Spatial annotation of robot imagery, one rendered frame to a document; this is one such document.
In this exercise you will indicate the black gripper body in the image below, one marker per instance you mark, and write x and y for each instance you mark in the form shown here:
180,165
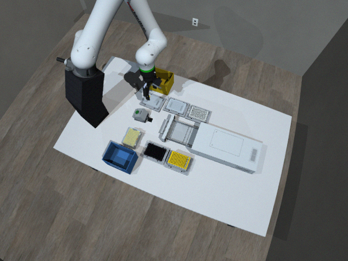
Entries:
148,80

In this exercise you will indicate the blue waste bin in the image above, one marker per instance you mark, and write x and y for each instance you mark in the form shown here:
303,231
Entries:
120,157

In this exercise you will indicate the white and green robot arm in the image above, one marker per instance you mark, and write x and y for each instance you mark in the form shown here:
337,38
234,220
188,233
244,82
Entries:
88,41

